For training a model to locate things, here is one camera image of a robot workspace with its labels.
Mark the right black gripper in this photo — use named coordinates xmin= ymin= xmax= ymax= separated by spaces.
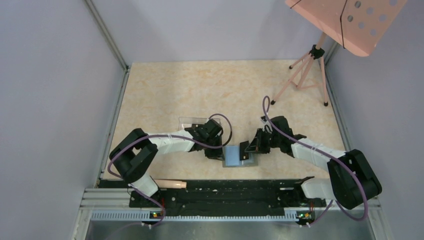
xmin=245 ymin=127 xmax=282 ymax=154

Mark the grey card holder wallet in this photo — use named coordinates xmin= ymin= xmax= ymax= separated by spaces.
xmin=222 ymin=145 xmax=261 ymax=169

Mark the black VIP credit card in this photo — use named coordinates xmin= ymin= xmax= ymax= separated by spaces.
xmin=239 ymin=141 xmax=250 ymax=162

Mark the clear plastic card box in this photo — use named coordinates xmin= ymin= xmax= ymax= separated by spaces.
xmin=177 ymin=116 xmax=210 ymax=132

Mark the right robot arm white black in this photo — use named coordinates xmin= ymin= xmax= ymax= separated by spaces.
xmin=244 ymin=116 xmax=383 ymax=210

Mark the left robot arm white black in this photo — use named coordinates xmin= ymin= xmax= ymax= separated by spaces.
xmin=107 ymin=119 xmax=224 ymax=207

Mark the pink music stand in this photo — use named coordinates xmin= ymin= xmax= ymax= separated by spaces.
xmin=270 ymin=0 xmax=407 ymax=106

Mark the beige cylindrical handle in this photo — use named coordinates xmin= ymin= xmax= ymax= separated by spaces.
xmin=154 ymin=179 xmax=187 ymax=189

